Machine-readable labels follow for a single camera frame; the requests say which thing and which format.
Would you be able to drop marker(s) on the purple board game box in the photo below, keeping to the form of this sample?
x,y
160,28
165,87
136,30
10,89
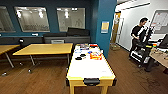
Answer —
x,y
84,46

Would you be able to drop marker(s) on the blue puck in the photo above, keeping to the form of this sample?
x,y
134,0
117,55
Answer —
x,y
89,51

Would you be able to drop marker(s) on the small red flat box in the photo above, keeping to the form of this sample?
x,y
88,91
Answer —
x,y
93,45

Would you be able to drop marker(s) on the dark grey sofa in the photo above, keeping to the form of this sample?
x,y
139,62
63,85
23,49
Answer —
x,y
76,40

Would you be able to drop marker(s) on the red game box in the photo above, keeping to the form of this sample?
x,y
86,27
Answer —
x,y
95,56

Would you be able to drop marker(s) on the white air hockey table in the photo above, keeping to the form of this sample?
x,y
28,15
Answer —
x,y
90,68

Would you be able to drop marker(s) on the white paper sign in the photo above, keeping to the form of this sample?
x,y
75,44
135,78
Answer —
x,y
57,41

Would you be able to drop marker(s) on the cardboard box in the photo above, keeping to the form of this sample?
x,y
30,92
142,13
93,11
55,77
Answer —
x,y
114,46

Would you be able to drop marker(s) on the interior glass window pane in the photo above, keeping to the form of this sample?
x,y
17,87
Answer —
x,y
70,20
5,20
31,20

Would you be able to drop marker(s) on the white glass door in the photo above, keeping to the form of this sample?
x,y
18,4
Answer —
x,y
117,30

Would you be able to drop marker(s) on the yellow wooden table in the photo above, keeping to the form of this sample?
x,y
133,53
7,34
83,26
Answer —
x,y
6,48
43,49

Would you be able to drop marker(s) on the person in black shirt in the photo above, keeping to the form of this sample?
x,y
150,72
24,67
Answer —
x,y
137,31

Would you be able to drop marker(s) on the black wheeled cart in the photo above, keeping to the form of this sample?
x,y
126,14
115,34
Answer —
x,y
143,56

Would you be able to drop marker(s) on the black round speaker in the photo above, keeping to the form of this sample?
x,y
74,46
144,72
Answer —
x,y
21,42

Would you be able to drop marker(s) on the dark low shelf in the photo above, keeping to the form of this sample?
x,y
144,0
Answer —
x,y
13,40

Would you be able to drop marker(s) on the wooden desk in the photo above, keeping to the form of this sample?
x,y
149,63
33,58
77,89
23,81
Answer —
x,y
160,55

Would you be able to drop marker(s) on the black computer monitor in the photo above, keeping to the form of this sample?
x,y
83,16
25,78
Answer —
x,y
164,40

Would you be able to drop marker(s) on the white whiteboard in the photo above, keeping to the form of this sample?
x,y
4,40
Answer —
x,y
160,20

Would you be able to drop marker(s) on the yellow wall poster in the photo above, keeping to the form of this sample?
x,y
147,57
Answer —
x,y
105,27

